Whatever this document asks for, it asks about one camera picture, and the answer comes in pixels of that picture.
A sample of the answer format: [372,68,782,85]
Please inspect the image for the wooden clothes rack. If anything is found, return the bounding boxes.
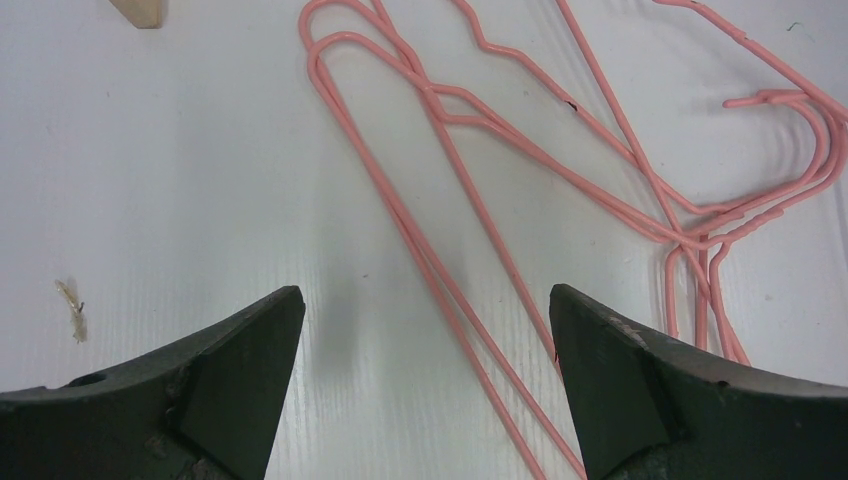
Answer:
[110,0,166,29]

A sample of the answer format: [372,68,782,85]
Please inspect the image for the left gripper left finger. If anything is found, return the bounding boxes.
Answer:
[1,286,306,479]

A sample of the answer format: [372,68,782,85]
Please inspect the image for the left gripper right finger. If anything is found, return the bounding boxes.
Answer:
[549,284,847,479]

